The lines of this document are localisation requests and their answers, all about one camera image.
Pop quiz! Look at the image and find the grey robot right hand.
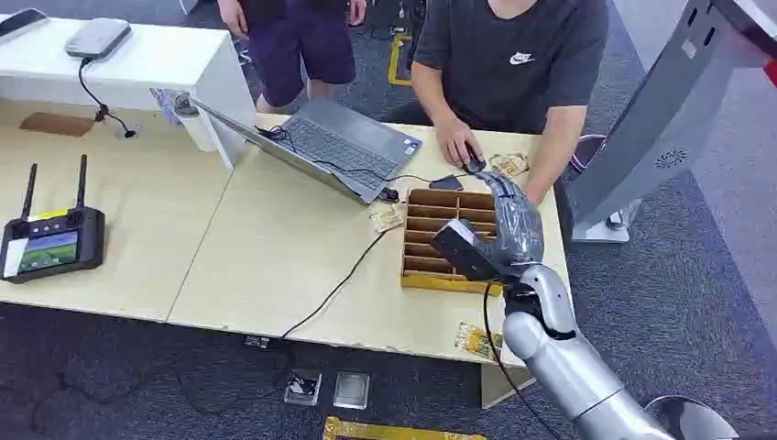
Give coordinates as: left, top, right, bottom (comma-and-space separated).
476, 170, 546, 272

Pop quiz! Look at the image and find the seated person's right hand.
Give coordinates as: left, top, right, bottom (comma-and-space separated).
434, 115, 487, 169

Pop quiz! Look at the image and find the black computer mouse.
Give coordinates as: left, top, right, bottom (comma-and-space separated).
462, 143, 487, 175

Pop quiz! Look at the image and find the small black flat device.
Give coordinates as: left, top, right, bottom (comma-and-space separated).
428, 174, 466, 193

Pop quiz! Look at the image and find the printed card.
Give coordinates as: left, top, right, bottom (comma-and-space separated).
454, 322, 506, 361
369, 205, 407, 235
488, 152, 531, 179

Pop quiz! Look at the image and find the wooden card box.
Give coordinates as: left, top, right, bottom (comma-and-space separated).
399, 187, 506, 298

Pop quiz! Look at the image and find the seated person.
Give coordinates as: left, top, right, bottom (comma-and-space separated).
410, 0, 610, 207

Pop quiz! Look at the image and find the grey open laptop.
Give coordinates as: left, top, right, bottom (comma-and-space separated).
186, 96, 424, 207

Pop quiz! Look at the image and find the pale table leg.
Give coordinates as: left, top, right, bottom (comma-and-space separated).
479, 360, 537, 410

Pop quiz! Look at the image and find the grey kiosk stand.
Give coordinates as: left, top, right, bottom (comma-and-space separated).
554, 0, 777, 245

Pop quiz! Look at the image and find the standing person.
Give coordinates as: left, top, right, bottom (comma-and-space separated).
216, 0, 369, 116

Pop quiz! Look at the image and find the yellow strip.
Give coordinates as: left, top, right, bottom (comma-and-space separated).
322, 415, 488, 440

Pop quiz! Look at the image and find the grey robot body shell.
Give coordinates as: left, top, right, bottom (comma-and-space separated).
643, 395, 740, 440

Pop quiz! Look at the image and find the white desk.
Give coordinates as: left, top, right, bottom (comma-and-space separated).
0, 16, 257, 171

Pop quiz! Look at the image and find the grey flat device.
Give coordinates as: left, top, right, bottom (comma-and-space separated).
64, 16, 134, 61

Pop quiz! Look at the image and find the brown patch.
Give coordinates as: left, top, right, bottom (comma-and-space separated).
18, 111, 96, 138

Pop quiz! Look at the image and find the black remote controller with antennas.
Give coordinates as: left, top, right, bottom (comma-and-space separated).
0, 154, 107, 285

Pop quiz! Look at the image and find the dark flat object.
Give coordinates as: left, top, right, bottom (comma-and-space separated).
0, 7, 49, 39

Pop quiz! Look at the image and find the dark wrist camera box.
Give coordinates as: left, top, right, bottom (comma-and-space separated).
430, 219, 506, 284

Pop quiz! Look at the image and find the yellow frame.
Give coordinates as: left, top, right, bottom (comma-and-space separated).
388, 33, 414, 88

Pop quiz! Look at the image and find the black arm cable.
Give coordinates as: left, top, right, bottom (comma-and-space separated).
481, 281, 567, 440

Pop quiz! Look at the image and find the long black cable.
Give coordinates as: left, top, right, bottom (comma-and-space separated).
280, 226, 391, 341

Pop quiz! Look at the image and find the black cable with plug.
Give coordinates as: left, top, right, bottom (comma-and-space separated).
77, 57, 138, 140

